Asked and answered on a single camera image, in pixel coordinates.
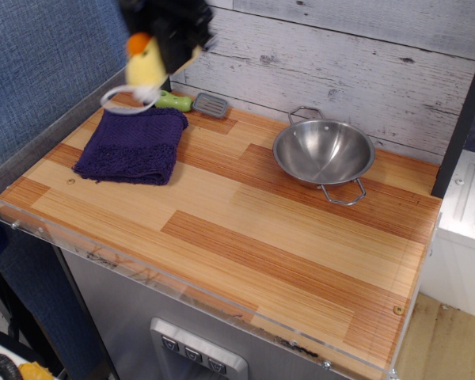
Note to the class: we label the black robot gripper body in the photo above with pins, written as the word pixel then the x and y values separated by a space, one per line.
pixel 179 27

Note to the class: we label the yellow plush chick toy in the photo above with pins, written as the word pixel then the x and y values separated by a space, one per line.
pixel 110 105

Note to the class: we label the folded purple cloth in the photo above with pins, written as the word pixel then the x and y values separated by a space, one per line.
pixel 136 149

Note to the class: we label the clear acrylic front guard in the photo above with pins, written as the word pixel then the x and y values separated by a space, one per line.
pixel 333 284

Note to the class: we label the steel toy fridge front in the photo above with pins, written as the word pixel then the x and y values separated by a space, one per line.
pixel 122 309

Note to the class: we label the silver dispenser button panel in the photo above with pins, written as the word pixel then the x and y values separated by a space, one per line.
pixel 184 355

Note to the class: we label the white ribbed side counter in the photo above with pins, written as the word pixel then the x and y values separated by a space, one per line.
pixel 449 272

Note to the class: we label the yellow object bottom left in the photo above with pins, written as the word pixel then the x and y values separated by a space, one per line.
pixel 34 371

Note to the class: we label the green-handled grey toy spatula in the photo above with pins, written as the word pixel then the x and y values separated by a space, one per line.
pixel 204 102

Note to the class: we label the small steel two-handled bowl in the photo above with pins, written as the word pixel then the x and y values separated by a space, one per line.
pixel 323 153

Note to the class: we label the grey metal side rail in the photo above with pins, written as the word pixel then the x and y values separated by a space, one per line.
pixel 51 136

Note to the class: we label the dark vertical right post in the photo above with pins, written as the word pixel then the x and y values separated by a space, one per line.
pixel 456 144

